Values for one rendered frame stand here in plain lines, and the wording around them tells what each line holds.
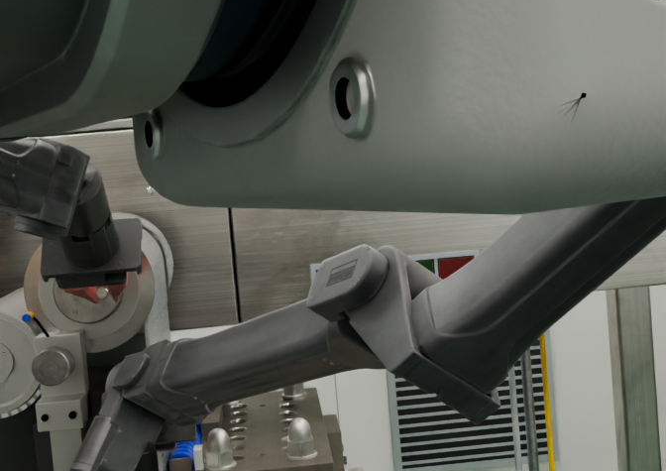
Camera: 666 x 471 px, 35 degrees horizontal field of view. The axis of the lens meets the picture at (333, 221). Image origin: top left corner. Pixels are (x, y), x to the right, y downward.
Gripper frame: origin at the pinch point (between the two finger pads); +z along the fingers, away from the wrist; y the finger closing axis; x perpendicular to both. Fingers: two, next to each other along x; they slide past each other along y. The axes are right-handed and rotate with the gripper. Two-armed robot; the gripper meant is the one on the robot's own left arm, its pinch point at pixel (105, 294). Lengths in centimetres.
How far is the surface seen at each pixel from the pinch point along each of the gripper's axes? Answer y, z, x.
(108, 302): -0.1, 2.2, 0.2
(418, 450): 68, 268, 99
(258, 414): 15.1, 34.2, 0.9
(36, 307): -8.6, 3.8, 1.5
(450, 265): 45, 30, 20
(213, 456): 10.2, 14.6, -13.8
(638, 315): 79, 51, 21
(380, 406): 55, 258, 114
